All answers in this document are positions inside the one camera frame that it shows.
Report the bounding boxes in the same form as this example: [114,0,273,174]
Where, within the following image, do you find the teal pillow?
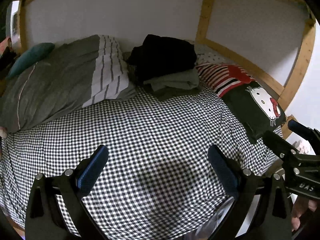
[7,42,55,80]

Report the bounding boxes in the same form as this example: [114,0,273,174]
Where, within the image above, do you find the white dotted pillow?
[194,43,235,65]

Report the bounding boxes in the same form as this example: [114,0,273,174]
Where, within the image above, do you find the Hello Kitty black pillow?
[222,81,286,144]

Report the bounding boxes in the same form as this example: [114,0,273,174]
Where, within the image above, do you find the wooden bunk bed frame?
[12,0,318,140]

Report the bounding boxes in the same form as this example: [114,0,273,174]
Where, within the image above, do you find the grey striped duvet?
[1,35,136,133]

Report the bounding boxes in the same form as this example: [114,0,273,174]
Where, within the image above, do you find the folded grey clothes pile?
[143,68,201,101]

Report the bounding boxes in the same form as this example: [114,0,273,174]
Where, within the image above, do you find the large black jacket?
[126,34,197,83]

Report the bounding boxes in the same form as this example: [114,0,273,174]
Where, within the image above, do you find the black white checkered bedsheet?
[1,87,275,239]

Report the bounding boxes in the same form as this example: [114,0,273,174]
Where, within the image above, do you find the red striped pillow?
[195,63,255,98]

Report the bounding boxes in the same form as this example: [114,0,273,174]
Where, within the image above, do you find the pink plush teddy bear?
[0,127,8,139]

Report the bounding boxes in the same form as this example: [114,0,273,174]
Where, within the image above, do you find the person's hand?
[291,196,319,231]

